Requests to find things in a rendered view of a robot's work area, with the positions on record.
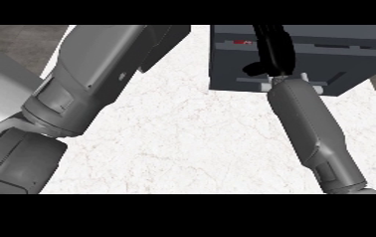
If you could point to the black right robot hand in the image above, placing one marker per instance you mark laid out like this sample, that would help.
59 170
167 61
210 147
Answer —
276 53

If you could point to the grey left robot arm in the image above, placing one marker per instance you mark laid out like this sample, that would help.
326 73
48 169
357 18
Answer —
83 75

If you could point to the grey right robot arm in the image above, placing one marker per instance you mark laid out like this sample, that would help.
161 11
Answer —
313 128

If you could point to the dark grey appliance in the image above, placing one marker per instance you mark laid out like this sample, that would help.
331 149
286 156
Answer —
338 61

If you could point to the pale grey flat panel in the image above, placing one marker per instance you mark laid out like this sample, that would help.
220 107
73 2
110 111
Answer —
15 88

